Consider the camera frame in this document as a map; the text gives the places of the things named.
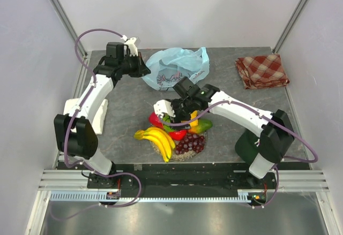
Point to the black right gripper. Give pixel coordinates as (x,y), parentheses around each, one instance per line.
(178,119)

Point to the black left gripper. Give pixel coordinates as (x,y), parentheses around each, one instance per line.
(142,69)

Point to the yellow fake bell pepper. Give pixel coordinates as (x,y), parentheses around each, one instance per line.
(194,117)

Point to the green fake apple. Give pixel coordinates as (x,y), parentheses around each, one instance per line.
(166,119)

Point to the orange yellow fake mango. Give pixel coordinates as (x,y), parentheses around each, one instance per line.
(200,126)

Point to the red fake tomato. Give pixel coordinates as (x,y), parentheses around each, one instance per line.
(178,135)

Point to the light blue plastic bag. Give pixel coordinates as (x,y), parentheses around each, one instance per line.
(169,66)

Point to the red fake dragon fruit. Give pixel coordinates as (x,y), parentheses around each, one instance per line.
(154,120)

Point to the dark purple fake grapes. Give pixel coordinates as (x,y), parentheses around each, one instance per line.
(191,143)

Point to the yellow fake banana bunch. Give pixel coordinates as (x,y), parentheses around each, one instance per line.
(160,139)

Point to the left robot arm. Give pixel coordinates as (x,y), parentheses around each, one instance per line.
(75,135)

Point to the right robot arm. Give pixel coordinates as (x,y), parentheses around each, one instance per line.
(267,136)

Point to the speckled round plate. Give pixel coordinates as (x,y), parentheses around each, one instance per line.
(181,157)

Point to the dark green baseball cap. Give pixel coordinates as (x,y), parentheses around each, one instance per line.
(247,146)

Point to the red checkered cloth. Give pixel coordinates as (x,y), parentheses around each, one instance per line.
(262,72)

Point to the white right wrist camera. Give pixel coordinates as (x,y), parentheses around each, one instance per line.
(163,107)

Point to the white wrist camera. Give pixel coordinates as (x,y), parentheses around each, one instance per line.
(163,107)
(131,44)

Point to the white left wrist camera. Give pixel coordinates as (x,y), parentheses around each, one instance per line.
(131,44)

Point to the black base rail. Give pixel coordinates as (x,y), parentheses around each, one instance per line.
(183,179)

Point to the light blue cable duct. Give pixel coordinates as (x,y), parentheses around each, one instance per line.
(102,196)

